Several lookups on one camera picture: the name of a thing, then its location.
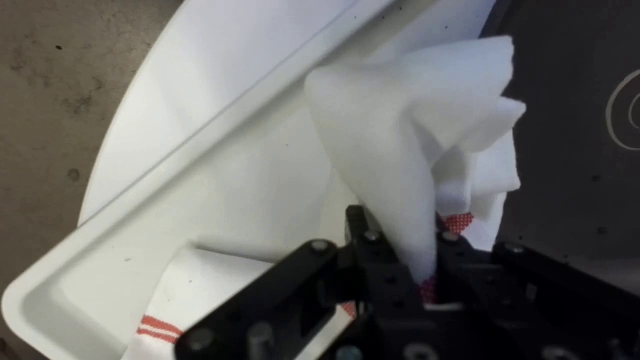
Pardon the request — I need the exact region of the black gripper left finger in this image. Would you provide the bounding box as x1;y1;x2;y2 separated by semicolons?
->
174;205;429;360

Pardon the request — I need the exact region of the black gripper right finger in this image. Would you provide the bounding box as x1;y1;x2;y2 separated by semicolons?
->
435;213;640;360

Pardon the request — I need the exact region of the white red striped towel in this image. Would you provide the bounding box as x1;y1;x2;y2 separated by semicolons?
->
293;34;529;360
120;243;282;360

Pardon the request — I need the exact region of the white plastic tray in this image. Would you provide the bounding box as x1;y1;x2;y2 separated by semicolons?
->
0;0;509;360

